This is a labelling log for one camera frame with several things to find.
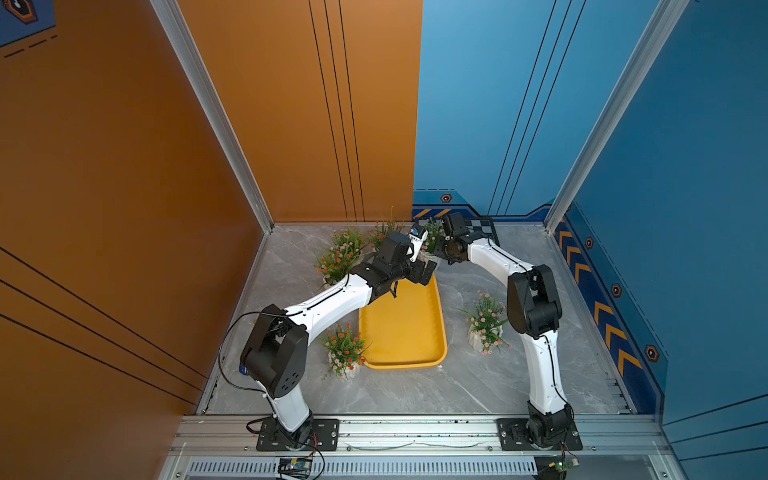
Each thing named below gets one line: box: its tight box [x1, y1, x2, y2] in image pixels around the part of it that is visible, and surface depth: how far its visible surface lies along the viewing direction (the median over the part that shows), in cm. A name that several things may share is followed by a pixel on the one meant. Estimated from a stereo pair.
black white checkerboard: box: [465, 217, 500, 246], surface depth 118 cm
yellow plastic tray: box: [358, 273, 448, 369], surface depth 91 cm
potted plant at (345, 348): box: [322, 323, 372, 382], surface depth 75 cm
